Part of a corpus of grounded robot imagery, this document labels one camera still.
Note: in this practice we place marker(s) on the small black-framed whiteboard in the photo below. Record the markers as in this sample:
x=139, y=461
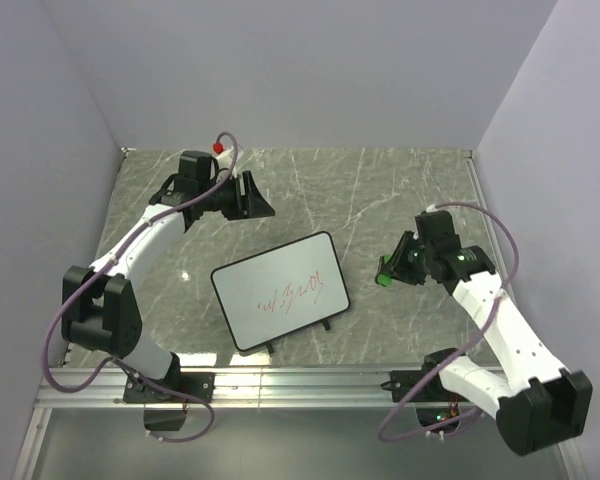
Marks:
x=280, y=291

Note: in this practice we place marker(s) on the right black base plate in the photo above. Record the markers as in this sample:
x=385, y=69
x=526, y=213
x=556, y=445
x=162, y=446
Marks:
x=401, y=382

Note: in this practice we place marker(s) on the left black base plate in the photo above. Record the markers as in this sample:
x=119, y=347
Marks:
x=188, y=384

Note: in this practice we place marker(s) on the green whiteboard eraser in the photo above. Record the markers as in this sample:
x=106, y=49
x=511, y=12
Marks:
x=383, y=275

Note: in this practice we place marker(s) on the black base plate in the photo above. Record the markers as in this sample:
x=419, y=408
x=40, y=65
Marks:
x=401, y=382
x=188, y=384

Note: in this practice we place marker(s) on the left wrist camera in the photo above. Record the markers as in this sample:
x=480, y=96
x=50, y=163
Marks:
x=223, y=159

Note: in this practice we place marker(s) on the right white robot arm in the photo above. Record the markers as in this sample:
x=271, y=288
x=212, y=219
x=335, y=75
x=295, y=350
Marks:
x=504, y=370

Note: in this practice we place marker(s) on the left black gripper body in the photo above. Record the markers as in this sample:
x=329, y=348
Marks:
x=226, y=200

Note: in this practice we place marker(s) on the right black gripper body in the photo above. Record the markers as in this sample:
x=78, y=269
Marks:
x=429, y=253

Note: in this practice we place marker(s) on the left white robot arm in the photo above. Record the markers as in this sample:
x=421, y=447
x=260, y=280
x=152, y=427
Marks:
x=99, y=309

